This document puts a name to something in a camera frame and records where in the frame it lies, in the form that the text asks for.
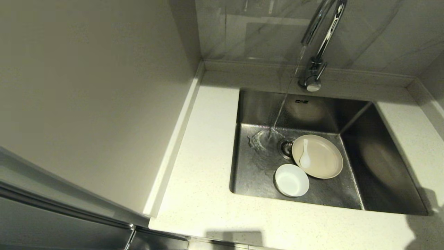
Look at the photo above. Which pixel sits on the round metal drain strainer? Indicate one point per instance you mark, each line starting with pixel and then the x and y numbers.
pixel 286 147

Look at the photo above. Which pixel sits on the white ceramic spoon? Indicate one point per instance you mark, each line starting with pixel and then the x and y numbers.
pixel 305 161

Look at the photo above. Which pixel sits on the grey metal cabinet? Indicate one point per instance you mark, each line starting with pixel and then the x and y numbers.
pixel 52 222

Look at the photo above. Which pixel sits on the stainless steel sink basin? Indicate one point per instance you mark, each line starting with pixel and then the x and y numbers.
pixel 256 177

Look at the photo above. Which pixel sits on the cream round plate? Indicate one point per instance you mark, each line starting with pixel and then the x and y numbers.
pixel 326 159

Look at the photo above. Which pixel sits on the white round bowl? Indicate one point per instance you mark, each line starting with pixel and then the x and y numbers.
pixel 292 180

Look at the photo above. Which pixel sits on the chrome gooseneck faucet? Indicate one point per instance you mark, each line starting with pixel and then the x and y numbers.
pixel 314 74

